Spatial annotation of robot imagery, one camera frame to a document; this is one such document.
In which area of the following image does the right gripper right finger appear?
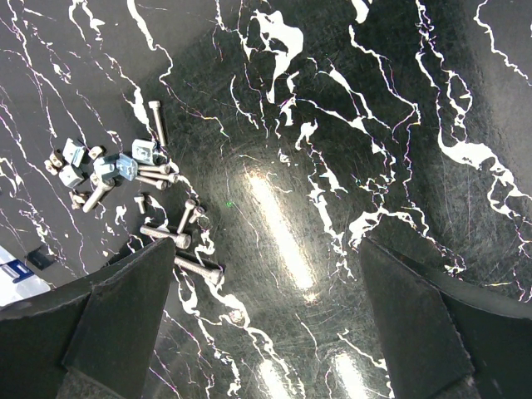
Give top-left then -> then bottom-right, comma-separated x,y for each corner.
359,239 -> 531,398

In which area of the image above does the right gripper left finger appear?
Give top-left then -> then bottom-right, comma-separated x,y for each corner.
1,239 -> 175,398

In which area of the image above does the pile of screws and nuts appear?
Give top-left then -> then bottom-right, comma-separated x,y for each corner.
43,100 -> 225,287

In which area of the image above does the clear plastic compartment box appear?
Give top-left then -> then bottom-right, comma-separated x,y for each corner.
0,247 -> 51,308

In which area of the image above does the silver t-nut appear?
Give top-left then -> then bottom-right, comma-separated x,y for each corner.
131,139 -> 157,165

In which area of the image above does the silver long screw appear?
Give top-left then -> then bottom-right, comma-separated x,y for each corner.
148,101 -> 167,147

